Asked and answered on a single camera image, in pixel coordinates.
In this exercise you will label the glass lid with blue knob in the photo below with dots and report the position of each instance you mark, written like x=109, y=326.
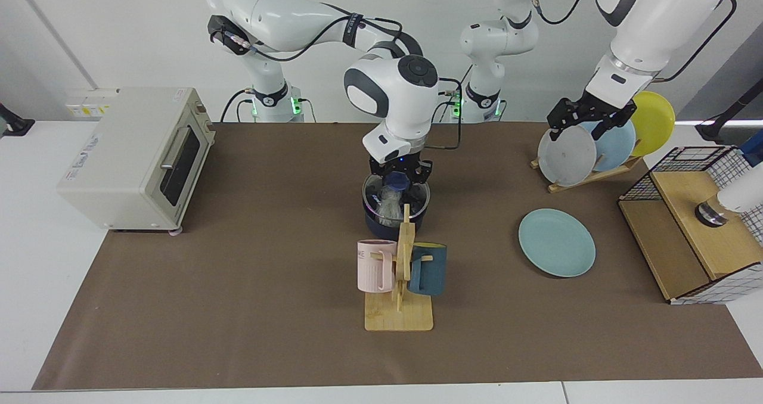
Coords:
x=414, y=198

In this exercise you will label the grey plate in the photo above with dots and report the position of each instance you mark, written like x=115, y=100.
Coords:
x=566, y=157

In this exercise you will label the light blue plate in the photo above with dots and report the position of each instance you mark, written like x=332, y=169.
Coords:
x=620, y=148

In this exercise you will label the wooden plate rack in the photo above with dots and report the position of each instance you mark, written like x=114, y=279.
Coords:
x=608, y=171

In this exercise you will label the yellow plate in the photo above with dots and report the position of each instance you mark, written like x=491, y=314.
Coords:
x=656, y=121

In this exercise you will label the teal plate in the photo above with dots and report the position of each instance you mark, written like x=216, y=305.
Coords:
x=557, y=243

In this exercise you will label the pink cup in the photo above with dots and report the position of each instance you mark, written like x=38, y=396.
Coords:
x=372, y=270

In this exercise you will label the black stand foot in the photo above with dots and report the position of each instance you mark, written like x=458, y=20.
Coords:
x=712, y=131
x=18, y=127

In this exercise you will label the dark teal cup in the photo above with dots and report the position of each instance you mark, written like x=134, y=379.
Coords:
x=432, y=276

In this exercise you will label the brown table cloth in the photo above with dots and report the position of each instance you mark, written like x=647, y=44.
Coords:
x=268, y=243

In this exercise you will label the wooden cup stand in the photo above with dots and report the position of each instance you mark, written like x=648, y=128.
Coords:
x=399, y=317

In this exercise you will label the blue object beside basket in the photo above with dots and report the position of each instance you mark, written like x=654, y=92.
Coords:
x=754, y=149

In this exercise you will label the white cylinder with silver end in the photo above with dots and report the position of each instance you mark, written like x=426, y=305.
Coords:
x=742, y=194

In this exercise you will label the pale toaster oven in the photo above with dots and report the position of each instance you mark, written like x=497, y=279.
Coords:
x=119, y=154

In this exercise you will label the white wall socket strip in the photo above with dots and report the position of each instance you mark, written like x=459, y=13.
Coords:
x=89, y=107

